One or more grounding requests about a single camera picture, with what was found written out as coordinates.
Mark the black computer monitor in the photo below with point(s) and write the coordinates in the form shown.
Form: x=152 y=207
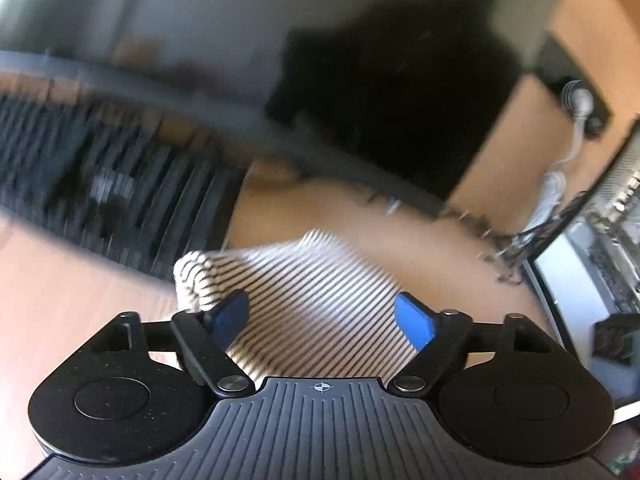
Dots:
x=200 y=10

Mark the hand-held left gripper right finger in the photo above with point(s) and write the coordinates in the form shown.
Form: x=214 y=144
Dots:
x=412 y=317

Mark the beige striped shirt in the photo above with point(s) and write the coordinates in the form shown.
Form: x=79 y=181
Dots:
x=310 y=310

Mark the black keyboard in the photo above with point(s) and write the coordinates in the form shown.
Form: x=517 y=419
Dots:
x=125 y=185

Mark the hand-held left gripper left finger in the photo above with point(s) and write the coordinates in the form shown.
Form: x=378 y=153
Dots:
x=232 y=314

